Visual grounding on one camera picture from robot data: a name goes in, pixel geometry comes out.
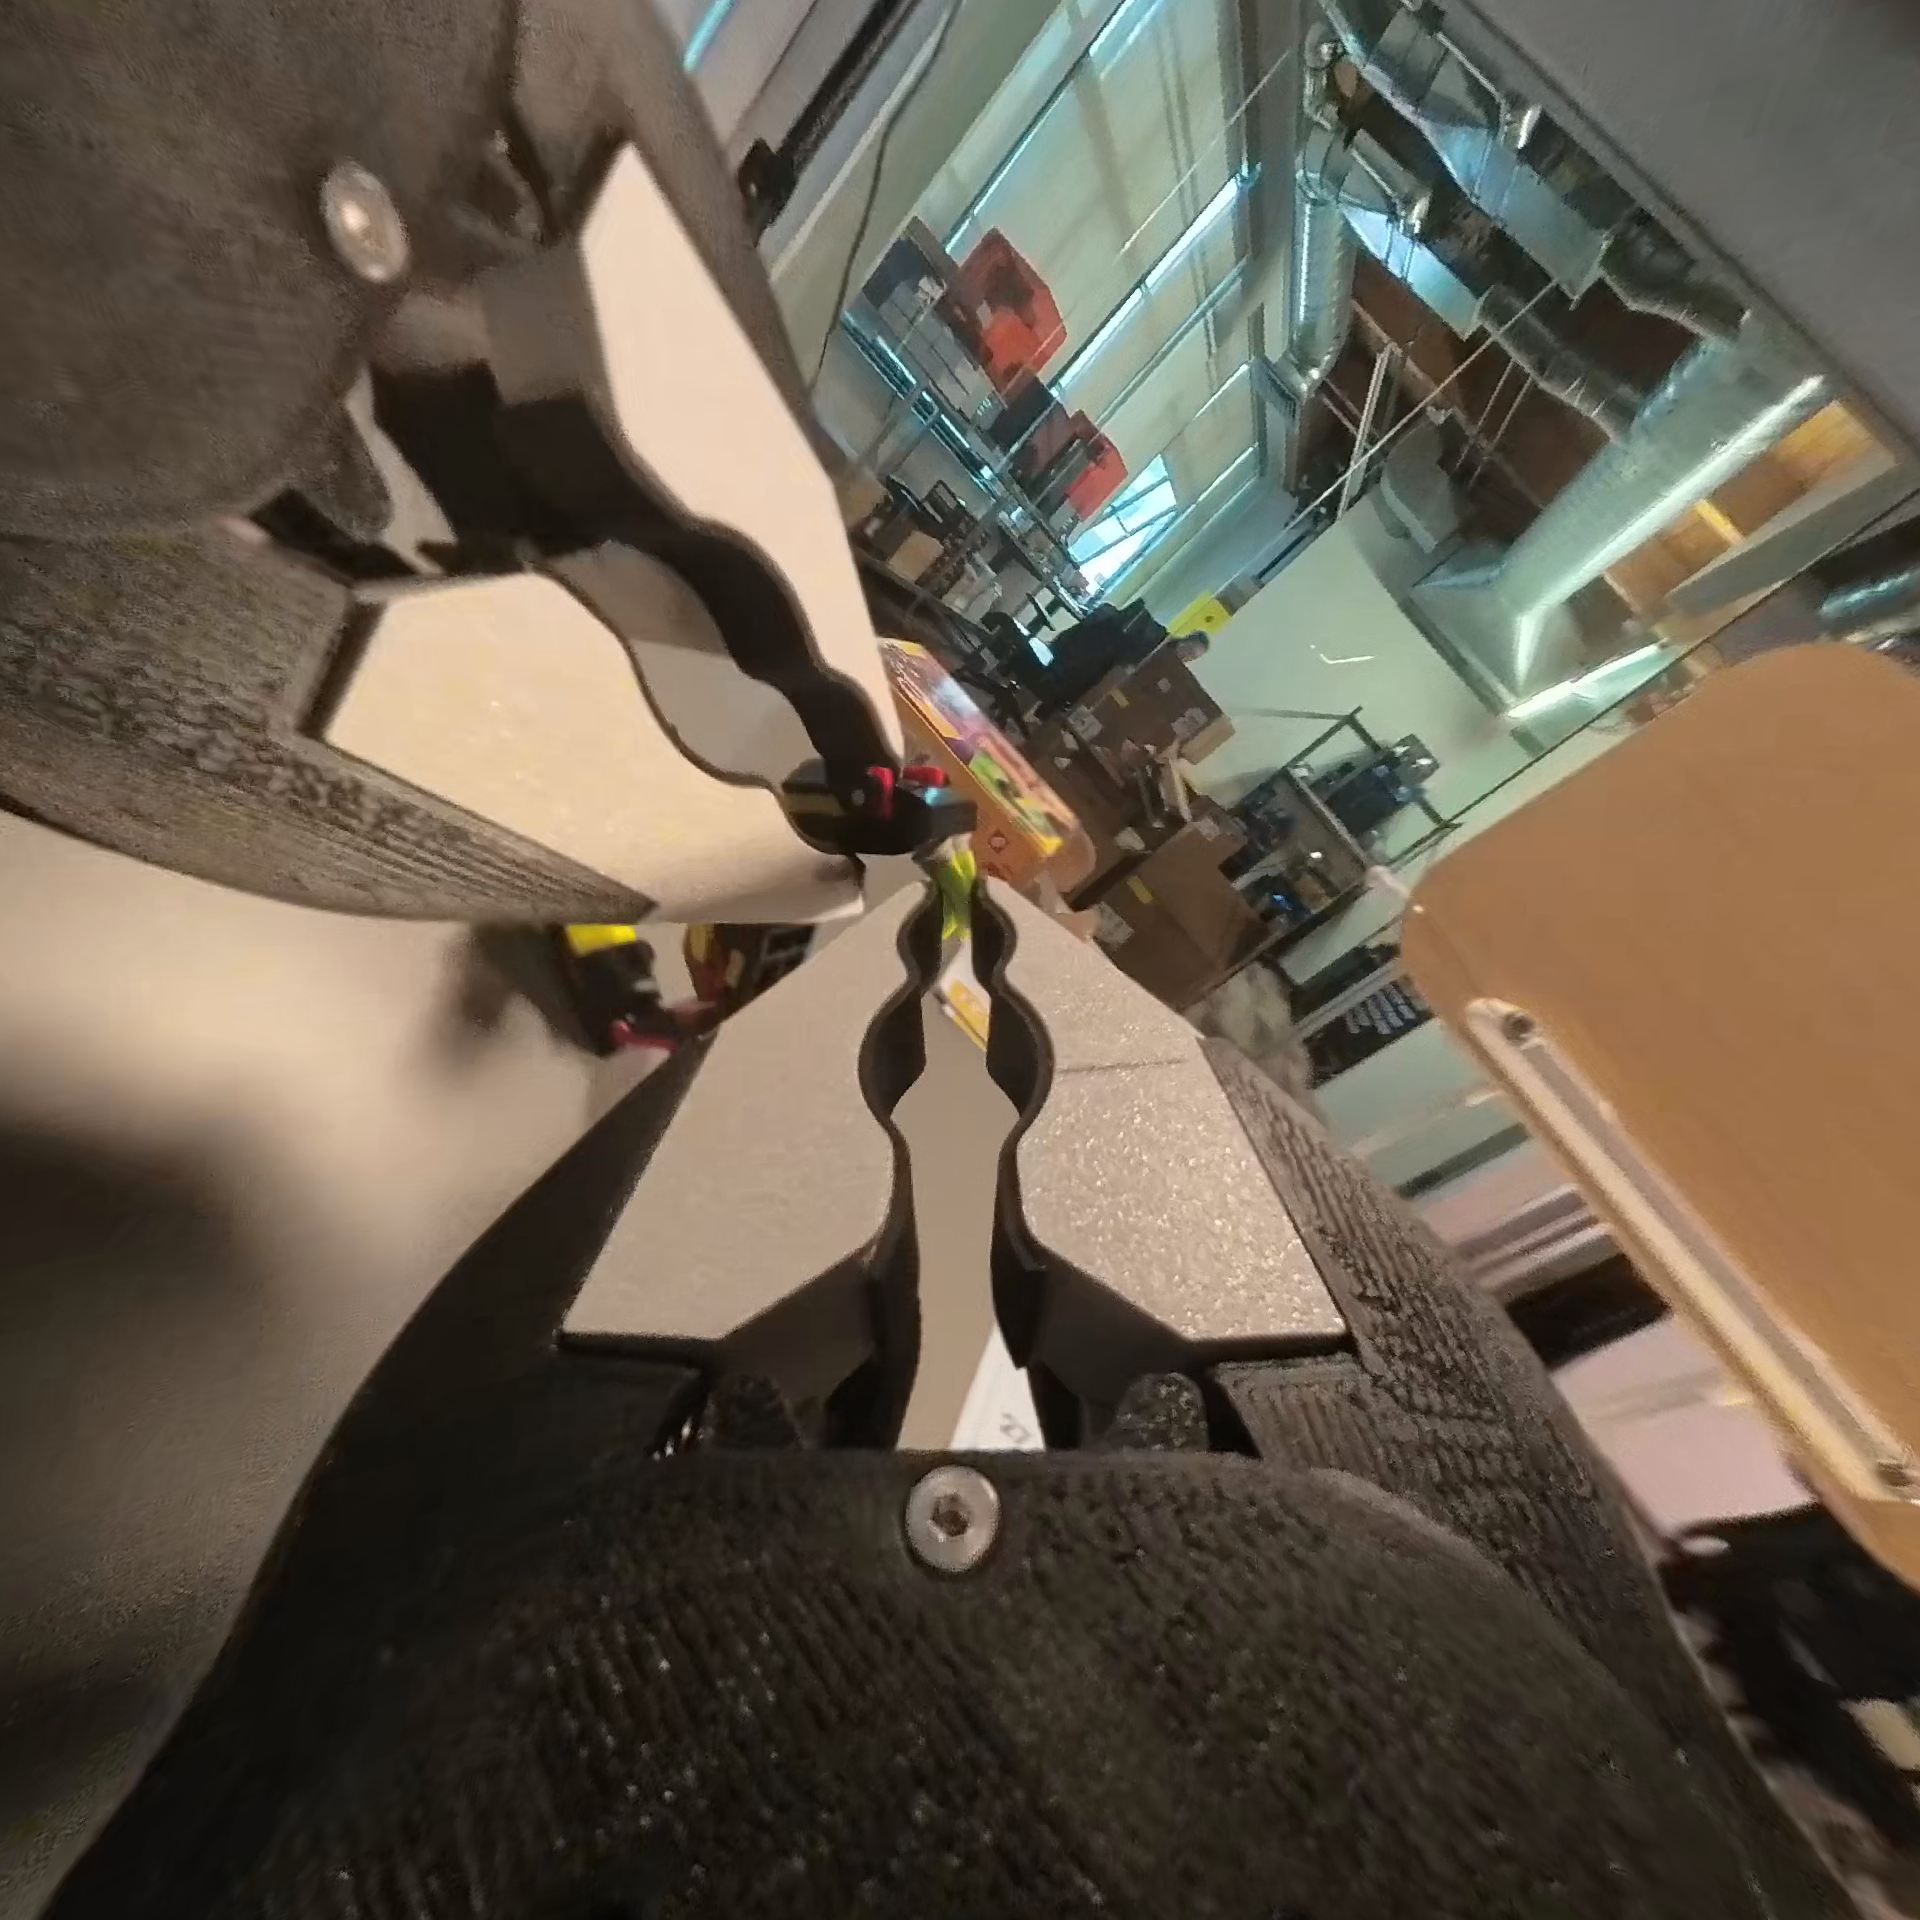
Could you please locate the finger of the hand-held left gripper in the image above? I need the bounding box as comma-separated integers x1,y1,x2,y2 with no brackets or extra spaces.
319,540,876,924
486,142,904,804

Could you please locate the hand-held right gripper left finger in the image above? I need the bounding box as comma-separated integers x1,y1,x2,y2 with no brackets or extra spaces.
561,879,938,1445

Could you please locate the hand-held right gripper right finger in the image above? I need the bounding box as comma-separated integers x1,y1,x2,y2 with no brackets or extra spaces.
961,883,1348,1445

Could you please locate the black red yellow lego model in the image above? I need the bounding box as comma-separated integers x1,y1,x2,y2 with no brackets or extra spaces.
561,753,957,1057

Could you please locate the orange cardboard lego box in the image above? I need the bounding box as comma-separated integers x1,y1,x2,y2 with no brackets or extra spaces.
877,638,1085,904

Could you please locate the metal shelf rack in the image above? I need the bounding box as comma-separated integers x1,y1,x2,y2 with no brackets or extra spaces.
838,217,1143,617

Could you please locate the open instruction booklet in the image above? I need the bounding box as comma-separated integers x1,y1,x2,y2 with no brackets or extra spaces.
948,1328,1047,1451

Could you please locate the stack of cardboard boxes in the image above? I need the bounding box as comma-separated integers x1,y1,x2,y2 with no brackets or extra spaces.
1048,644,1354,995

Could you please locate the wooden board on white stand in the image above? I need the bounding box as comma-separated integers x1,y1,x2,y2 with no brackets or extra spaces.
1400,644,1920,1585

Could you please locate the silver ventilation duct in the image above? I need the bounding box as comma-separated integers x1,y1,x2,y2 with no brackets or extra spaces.
1286,0,1759,455

